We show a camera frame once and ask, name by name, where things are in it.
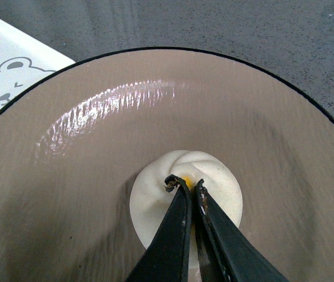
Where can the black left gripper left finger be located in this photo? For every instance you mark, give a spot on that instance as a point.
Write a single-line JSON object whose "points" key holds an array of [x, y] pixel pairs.
{"points": [[167, 257]]}

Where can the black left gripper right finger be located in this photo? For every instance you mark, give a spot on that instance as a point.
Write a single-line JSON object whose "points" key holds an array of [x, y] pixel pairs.
{"points": [[224, 253]]}

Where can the white bear-print tray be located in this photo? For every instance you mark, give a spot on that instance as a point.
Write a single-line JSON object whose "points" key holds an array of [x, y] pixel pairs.
{"points": [[24, 61]]}

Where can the beige plate with black rim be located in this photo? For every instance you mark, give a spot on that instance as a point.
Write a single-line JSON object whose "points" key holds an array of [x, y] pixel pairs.
{"points": [[72, 146]]}

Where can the white steamed bun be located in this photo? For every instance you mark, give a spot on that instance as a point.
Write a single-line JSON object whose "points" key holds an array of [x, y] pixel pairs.
{"points": [[149, 199]]}

